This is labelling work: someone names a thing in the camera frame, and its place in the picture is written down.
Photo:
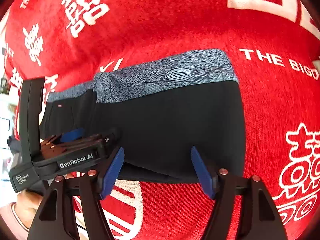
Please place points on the black pants with grey waistband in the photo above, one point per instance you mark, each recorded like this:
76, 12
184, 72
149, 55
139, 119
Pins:
160, 109

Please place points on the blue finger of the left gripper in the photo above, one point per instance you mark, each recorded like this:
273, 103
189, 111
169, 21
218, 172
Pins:
72, 135

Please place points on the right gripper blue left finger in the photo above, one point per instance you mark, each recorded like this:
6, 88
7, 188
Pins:
114, 164

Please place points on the red blanket with white characters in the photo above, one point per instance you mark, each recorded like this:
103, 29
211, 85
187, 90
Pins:
273, 46

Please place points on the person's left hand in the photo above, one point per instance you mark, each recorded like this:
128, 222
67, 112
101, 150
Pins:
26, 206

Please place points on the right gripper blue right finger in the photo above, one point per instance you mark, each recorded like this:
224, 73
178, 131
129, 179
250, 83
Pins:
207, 179

